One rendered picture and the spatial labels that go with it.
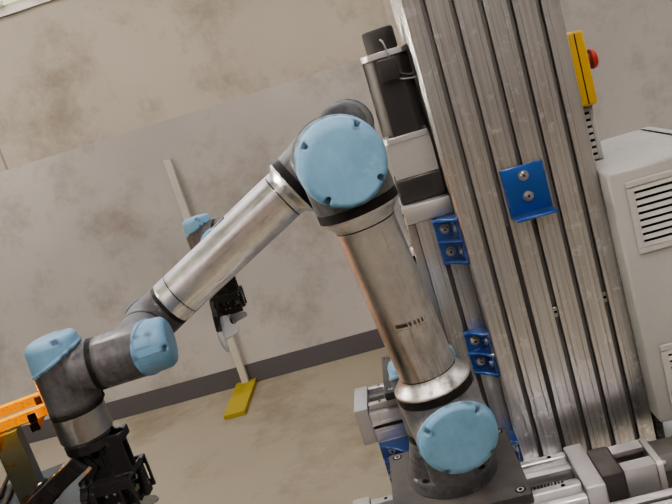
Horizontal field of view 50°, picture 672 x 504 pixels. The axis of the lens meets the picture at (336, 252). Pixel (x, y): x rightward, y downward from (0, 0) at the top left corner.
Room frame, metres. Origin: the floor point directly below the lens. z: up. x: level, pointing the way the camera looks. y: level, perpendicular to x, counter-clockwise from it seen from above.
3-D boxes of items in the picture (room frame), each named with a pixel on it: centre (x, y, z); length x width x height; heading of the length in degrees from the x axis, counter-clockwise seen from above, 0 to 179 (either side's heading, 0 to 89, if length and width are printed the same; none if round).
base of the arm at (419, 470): (1.11, -0.08, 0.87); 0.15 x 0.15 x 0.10
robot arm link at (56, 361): (0.96, 0.41, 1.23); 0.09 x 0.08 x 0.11; 92
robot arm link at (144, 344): (0.98, 0.31, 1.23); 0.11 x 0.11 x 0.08; 2
